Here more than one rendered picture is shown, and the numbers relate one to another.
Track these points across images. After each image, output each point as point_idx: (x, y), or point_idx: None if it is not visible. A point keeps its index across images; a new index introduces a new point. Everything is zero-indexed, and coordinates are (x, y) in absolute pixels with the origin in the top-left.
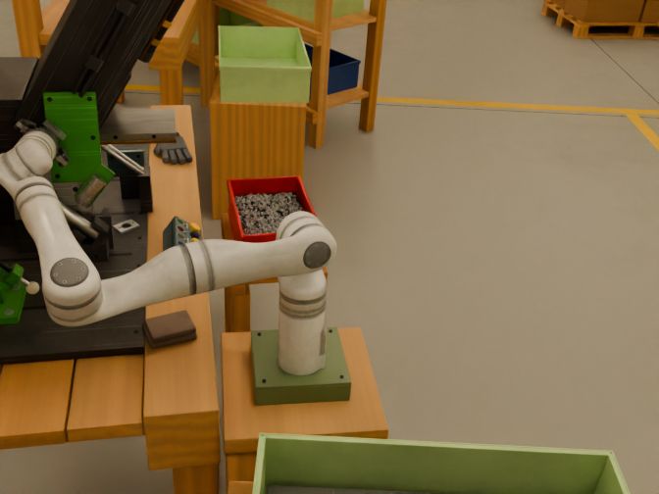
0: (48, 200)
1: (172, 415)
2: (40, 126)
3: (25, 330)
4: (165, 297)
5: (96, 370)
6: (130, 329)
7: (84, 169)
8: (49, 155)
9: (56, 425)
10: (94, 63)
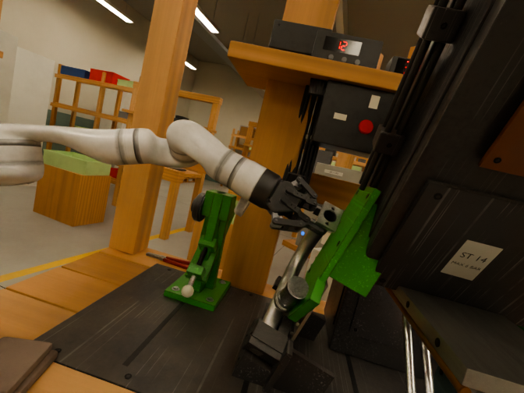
0: (111, 129)
1: None
2: None
3: (149, 295)
4: None
5: (50, 320)
6: (67, 348)
7: (314, 275)
8: (178, 132)
9: (17, 285)
10: (377, 135)
